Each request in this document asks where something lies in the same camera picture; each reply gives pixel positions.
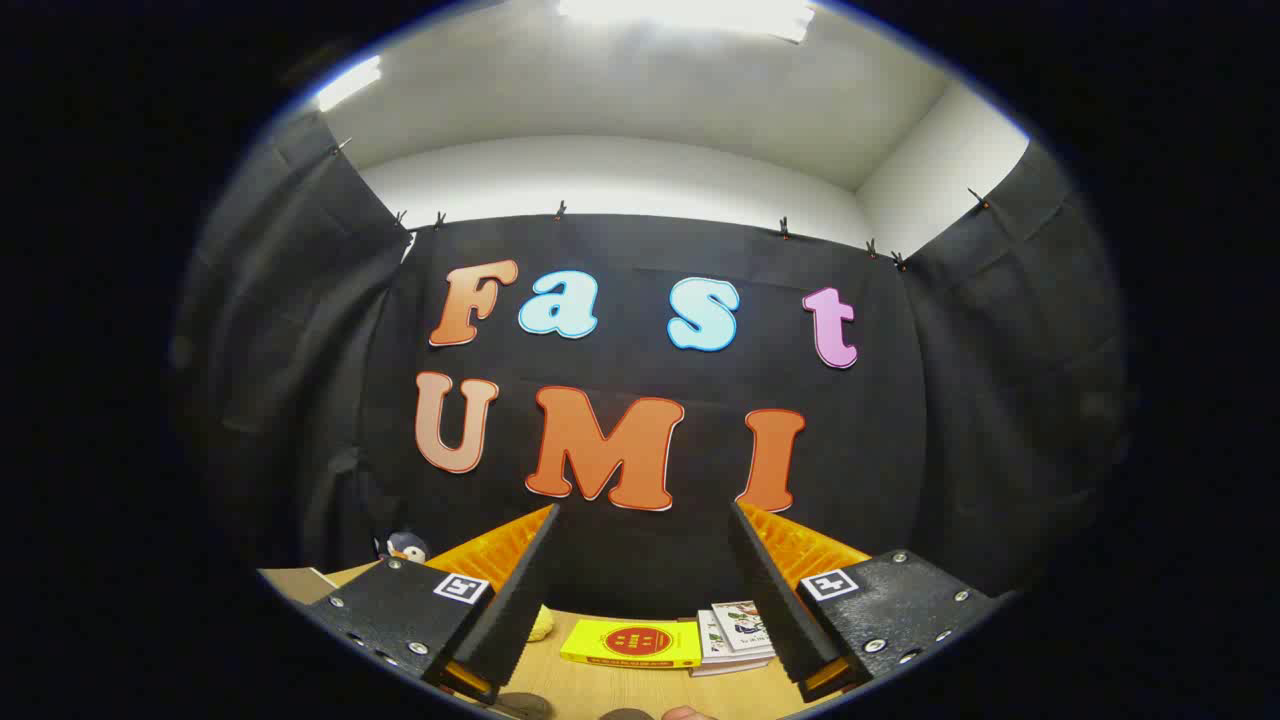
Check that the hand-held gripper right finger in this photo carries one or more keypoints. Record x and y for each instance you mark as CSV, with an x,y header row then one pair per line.
x,y
775,600

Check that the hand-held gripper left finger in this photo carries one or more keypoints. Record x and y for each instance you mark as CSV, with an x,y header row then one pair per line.
x,y
520,600

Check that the yellow round bun plush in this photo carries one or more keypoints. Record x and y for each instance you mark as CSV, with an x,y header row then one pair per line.
x,y
541,624

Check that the white illustrated book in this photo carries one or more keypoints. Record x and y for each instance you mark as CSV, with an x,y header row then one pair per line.
x,y
740,625

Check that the black backdrop cloth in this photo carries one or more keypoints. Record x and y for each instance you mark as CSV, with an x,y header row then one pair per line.
x,y
620,560

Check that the yellow book with red circle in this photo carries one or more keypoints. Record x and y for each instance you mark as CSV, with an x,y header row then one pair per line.
x,y
630,642

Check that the penguin plush toy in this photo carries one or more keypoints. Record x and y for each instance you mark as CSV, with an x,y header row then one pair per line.
x,y
405,547

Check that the row of small cloth clips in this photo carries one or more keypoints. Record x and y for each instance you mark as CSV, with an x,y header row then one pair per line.
x,y
560,210

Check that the small ceiling light panel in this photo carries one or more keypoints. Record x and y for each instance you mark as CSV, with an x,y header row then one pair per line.
x,y
348,83

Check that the large ceiling light panel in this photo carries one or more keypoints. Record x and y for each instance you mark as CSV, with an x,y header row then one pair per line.
x,y
690,15

